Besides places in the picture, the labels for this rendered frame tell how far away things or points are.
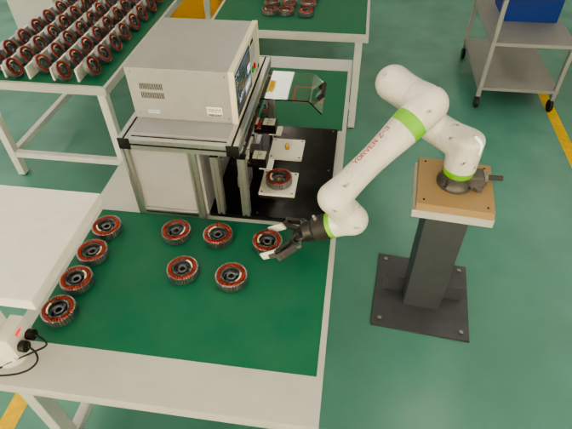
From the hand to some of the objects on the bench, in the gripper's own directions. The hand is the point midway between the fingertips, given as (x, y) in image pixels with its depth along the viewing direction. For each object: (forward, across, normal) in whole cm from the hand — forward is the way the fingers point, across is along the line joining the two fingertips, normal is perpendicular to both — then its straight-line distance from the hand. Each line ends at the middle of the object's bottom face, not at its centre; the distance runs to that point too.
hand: (267, 242), depth 178 cm
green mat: (+26, -108, -13) cm, 112 cm away
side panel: (+37, -11, -19) cm, 43 cm away
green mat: (+21, +20, -10) cm, 31 cm away
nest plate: (+2, -33, -1) cm, 33 cm away
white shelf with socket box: (+50, +48, -27) cm, 74 cm away
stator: (+32, +1, -16) cm, 36 cm away
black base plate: (+5, -45, 0) cm, 45 cm away
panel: (+25, -44, -14) cm, 52 cm away
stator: (+1, 0, +2) cm, 2 cm away
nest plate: (+3, -57, -2) cm, 57 cm away
